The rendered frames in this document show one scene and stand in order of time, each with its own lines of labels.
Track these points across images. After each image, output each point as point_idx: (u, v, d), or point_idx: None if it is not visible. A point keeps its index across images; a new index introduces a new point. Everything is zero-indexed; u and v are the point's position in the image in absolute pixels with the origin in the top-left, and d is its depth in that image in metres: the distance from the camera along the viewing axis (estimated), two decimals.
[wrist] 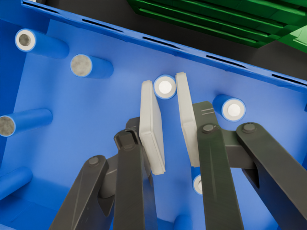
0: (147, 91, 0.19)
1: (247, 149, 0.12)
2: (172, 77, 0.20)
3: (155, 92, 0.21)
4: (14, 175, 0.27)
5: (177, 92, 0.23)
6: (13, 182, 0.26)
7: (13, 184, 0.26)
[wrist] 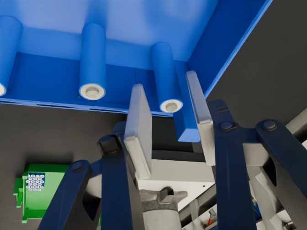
0: (136, 94, 0.19)
1: (266, 146, 0.12)
2: None
3: None
4: None
5: None
6: None
7: None
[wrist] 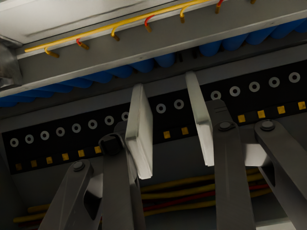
0: (137, 94, 0.19)
1: (264, 146, 0.12)
2: None
3: None
4: (170, 60, 0.23)
5: (99, 75, 0.24)
6: (162, 61, 0.23)
7: (161, 61, 0.23)
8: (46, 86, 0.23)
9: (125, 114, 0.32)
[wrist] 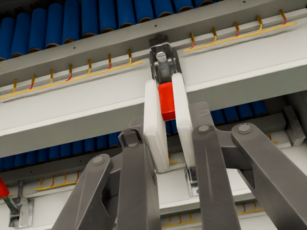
0: (150, 90, 0.19)
1: (243, 150, 0.12)
2: None
3: (134, 18, 0.29)
4: (65, 14, 0.31)
5: (118, 5, 0.30)
6: (69, 17, 0.30)
7: (70, 18, 0.30)
8: (157, 3, 0.28)
9: None
